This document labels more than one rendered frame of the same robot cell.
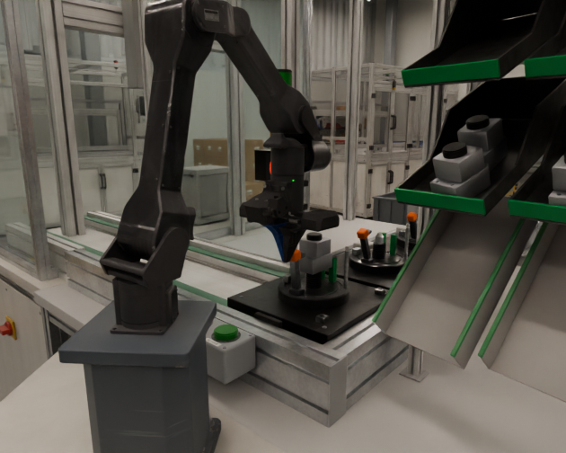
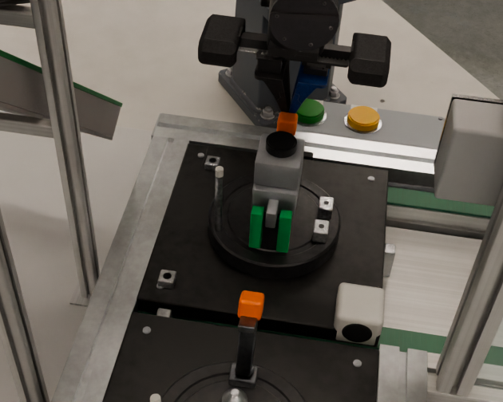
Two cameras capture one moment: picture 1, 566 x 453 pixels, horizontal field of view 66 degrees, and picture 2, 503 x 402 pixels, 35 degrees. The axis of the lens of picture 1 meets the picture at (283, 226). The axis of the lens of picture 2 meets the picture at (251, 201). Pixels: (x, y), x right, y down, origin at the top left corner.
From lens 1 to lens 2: 138 cm
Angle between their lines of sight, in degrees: 114
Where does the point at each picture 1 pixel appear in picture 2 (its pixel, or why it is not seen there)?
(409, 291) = (83, 128)
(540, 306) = not seen: outside the picture
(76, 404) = (417, 105)
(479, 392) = not seen: outside the picture
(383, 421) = (111, 199)
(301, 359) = (201, 123)
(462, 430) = (21, 221)
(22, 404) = (459, 88)
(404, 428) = not seen: hidden behind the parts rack
